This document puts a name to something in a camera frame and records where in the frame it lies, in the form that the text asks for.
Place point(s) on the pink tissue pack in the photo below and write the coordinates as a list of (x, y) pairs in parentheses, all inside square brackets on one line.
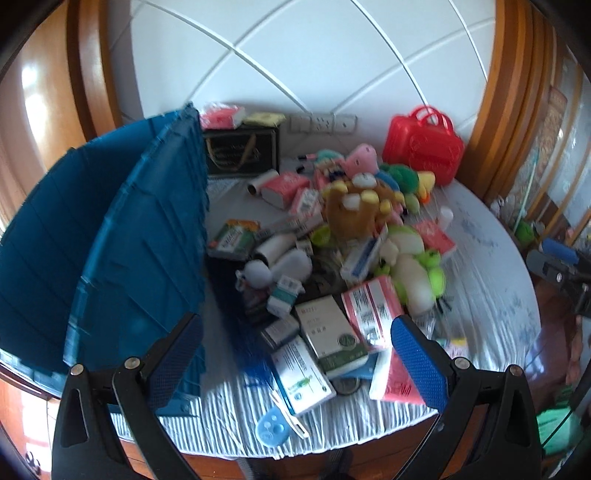
[(218, 116)]

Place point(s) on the red tissue box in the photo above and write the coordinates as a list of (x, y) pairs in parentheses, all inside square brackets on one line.
[(280, 191)]

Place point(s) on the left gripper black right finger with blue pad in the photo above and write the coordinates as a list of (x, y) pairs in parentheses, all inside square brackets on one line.
[(508, 444)]

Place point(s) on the red toy suitcase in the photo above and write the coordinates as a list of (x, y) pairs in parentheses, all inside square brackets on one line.
[(425, 140)]

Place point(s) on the pink pig plush toy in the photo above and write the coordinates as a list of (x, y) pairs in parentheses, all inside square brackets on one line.
[(362, 160)]

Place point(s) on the brown bear plush toy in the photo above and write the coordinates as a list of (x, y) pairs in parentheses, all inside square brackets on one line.
[(361, 207)]

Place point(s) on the white green medicine box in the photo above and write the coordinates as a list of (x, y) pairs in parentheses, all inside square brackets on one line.
[(336, 345)]

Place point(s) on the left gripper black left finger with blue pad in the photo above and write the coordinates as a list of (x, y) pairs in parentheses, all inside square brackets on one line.
[(85, 443)]

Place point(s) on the black gift bag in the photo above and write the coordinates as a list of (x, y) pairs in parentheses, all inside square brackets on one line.
[(247, 151)]

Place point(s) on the white blue medicine box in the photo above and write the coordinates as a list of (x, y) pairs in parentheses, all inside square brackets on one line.
[(302, 384)]

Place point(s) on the white wall socket strip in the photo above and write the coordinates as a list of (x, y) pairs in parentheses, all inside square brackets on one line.
[(339, 124)]

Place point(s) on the red white barcode box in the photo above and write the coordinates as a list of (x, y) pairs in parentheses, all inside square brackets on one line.
[(371, 308)]

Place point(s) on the white green frog plush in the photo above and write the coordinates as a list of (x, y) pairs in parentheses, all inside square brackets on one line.
[(414, 270)]

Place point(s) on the blue plastic storage crate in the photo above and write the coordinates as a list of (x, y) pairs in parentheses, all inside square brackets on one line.
[(106, 254)]

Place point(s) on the green duck plush toy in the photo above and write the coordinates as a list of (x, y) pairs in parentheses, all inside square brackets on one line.
[(414, 187)]

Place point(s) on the light blue plastic toy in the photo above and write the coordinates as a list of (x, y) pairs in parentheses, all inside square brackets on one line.
[(272, 430)]

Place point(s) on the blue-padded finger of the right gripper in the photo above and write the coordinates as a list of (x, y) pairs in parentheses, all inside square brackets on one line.
[(560, 251)]

